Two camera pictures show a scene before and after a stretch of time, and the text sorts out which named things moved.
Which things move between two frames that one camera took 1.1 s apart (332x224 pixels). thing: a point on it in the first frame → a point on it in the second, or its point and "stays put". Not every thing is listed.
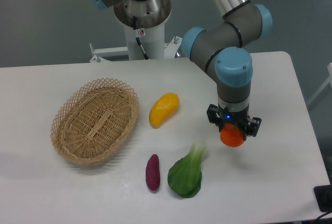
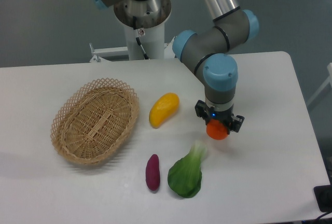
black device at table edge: (323, 195) stays put
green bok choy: (184, 177) stays put
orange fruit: (231, 136) → (216, 130)
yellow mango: (165, 105) stays put
